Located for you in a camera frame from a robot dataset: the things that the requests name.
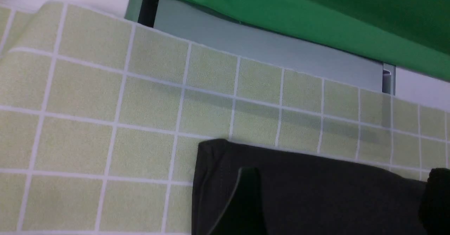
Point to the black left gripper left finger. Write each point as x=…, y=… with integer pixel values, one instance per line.
x=243, y=213

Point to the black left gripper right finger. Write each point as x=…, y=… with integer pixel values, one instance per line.
x=434, y=210

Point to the dark gray long-sleeve shirt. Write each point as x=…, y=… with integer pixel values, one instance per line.
x=305, y=194

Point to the green checkered tablecloth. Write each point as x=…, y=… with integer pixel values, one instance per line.
x=101, y=119

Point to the green backdrop cloth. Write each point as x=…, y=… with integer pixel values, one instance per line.
x=414, y=34

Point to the green metal rail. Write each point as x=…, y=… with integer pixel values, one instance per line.
x=209, y=28

